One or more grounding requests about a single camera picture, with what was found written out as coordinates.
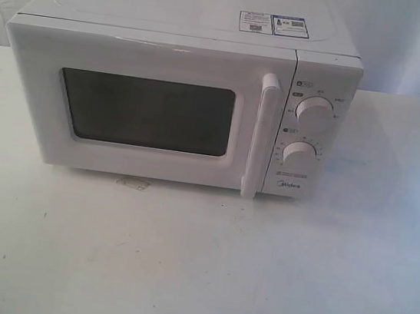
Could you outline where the white microwave door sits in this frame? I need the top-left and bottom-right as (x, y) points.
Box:
(7, 14), (297, 198)

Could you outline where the white microwave oven body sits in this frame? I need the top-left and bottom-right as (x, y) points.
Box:
(14, 0), (363, 199)

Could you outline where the lower white control knob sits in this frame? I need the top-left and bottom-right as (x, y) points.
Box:
(282, 141), (316, 168)

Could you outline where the white control knob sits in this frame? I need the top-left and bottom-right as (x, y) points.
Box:
(296, 96), (334, 126)
(282, 141), (316, 168)

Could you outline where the upper white control knob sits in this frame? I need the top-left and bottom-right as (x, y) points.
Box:
(296, 96), (334, 126)

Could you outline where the blue warning sticker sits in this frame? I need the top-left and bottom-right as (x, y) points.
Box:
(239, 11), (309, 39)

